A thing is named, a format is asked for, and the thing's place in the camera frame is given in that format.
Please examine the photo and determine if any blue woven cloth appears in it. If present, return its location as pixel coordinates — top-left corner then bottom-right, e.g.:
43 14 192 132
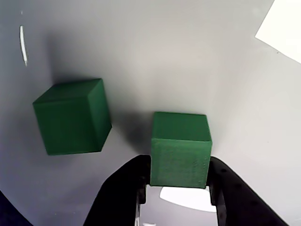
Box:
0 189 33 226

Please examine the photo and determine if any white round plate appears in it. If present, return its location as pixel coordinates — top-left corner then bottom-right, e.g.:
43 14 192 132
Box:
0 0 301 226

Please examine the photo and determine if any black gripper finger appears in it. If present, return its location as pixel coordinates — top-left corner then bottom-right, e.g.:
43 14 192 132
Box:
82 154 151 226
206 156 290 226

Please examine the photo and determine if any green cube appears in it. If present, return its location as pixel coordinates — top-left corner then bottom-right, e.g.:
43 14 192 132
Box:
150 111 213 189
32 78 113 156

